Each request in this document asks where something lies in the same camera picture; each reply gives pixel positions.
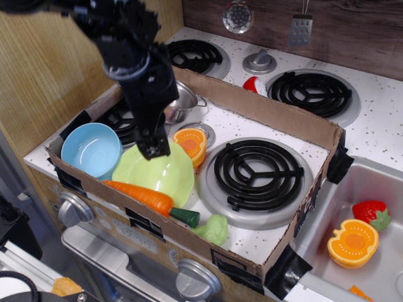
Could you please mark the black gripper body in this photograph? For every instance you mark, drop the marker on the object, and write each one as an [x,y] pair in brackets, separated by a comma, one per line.
[149,93]

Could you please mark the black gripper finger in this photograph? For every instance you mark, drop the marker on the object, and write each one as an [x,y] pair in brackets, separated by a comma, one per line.
[161,141]
[147,143]

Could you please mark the orange toy carrot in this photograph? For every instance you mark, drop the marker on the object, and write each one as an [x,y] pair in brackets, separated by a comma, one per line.
[159,202]

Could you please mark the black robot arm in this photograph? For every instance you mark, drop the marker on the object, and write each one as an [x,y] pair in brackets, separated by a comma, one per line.
[124,33]

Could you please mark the light green plastic plate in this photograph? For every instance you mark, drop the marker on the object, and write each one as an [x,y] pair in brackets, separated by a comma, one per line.
[172,175]

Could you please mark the orange half on stove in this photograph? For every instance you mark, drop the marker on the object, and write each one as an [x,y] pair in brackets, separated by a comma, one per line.
[194,142]

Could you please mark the front left black burner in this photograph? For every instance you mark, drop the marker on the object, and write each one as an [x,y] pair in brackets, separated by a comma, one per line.
[135,124]

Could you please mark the black burner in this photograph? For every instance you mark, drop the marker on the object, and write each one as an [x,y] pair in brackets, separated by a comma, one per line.
[199,56]
[256,183]
[322,93]
[135,124]

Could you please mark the silver metal pot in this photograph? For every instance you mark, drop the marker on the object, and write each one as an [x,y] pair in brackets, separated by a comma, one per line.
[177,111]

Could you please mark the light blue plastic bowl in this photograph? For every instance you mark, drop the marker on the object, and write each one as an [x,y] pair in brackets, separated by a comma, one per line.
[93,148]

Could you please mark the brown cardboard fence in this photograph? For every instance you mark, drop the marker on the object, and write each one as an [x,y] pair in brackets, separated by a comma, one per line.
[242,264]

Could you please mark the back left black burner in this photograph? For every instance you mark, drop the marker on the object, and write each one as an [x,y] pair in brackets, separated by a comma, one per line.
[199,56]

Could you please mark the left silver oven knob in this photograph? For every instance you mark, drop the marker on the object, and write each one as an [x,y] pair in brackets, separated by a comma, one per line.
[73,210]

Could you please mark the silver oven knob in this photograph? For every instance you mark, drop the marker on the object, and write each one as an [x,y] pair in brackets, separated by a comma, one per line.
[195,282]
[73,210]

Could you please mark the front right black burner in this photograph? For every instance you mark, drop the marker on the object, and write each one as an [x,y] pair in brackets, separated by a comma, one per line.
[256,183]

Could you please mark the green toy broccoli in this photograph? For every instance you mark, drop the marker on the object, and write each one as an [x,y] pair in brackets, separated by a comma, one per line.
[215,230]

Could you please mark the red white toy mushroom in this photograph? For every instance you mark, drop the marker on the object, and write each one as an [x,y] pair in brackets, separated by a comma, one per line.
[255,85]

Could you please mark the silver stovetop knob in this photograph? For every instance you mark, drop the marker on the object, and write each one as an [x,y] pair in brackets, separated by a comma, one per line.
[259,63]

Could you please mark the silver slotted ladle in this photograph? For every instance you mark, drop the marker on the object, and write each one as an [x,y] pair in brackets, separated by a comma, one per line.
[238,17]

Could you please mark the right silver oven knob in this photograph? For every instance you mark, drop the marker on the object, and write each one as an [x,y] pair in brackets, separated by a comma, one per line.
[195,282]

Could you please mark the silver slotted spatula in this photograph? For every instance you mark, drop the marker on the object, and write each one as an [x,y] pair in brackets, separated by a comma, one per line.
[301,27]

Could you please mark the back right black burner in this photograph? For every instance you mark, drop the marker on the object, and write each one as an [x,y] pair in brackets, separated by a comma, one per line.
[322,93]

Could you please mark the silver metal sink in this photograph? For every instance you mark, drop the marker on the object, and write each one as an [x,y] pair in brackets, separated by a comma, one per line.
[381,277]

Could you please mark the orange half in sink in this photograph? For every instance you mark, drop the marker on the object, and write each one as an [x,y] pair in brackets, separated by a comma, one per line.
[353,244]

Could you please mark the red toy strawberry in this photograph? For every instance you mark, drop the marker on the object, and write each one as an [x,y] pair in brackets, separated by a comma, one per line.
[373,212]

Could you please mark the orange toy piece in sink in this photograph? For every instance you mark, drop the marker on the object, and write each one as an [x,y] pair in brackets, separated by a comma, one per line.
[357,291]

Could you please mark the silver oven door handle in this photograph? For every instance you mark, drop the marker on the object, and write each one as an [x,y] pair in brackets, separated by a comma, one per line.
[120,272]

